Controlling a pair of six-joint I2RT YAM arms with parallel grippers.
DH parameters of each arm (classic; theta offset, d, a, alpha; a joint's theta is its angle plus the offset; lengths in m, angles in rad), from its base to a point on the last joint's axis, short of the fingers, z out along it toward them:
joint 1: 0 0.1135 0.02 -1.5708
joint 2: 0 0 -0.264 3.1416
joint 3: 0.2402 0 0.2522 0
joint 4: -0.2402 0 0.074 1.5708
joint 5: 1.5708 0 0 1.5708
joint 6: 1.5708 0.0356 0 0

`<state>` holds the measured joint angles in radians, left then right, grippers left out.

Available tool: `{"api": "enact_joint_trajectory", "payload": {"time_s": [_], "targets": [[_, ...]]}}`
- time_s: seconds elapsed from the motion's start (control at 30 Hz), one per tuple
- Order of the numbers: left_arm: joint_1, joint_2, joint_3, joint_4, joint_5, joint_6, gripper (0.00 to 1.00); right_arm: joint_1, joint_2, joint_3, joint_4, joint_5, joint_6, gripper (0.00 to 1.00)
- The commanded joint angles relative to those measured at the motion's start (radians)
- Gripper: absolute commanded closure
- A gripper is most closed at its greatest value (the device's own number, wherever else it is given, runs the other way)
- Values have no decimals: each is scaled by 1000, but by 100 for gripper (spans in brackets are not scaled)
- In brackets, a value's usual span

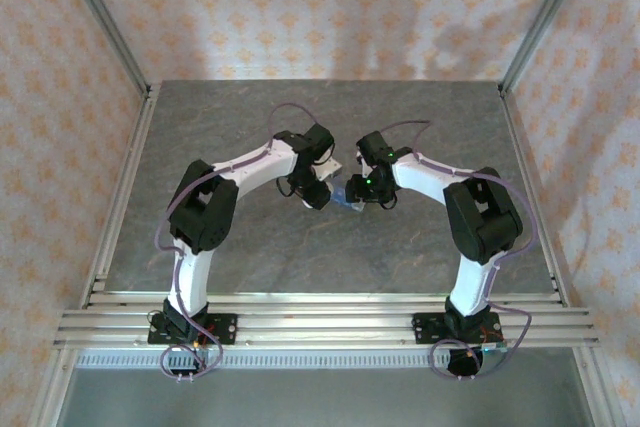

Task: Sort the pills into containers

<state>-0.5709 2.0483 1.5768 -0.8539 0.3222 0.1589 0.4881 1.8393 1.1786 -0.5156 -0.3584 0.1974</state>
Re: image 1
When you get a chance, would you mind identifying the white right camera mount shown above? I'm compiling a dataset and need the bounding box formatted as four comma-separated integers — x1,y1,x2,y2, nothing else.
355,149,374,179

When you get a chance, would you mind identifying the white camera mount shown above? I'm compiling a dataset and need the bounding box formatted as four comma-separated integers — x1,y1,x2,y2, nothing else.
318,159,344,182
355,149,374,179

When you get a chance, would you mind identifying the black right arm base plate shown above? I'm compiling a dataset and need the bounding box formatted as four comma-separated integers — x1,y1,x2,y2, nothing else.
412,312,503,347

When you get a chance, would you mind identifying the grey metal lower panel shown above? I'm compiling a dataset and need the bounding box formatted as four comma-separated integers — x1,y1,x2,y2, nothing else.
54,368,599,427

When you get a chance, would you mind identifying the slotted grey cable duct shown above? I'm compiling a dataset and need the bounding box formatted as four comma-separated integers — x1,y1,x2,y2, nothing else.
74,350,585,370

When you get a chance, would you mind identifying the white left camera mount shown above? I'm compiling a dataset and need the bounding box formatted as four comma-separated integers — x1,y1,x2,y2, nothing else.
318,159,344,182

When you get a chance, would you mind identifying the aluminium table edge rail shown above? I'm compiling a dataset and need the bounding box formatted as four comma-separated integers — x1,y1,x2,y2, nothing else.
82,291,571,309

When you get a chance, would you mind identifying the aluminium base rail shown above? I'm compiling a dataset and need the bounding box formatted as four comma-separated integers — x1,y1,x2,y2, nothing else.
53,307,601,351

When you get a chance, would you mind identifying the blue weekly pill organizer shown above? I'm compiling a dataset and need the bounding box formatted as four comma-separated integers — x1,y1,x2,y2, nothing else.
328,185,365,214

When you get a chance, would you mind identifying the aluminium table side rail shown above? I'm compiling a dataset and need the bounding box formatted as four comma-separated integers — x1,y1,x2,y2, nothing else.
27,82,162,427
498,82,629,427

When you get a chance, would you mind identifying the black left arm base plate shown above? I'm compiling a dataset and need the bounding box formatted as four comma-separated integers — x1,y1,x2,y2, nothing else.
148,313,238,347

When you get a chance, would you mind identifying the aluminium frame post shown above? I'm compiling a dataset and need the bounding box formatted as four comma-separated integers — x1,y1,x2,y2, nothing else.
499,0,596,97
53,0,154,94

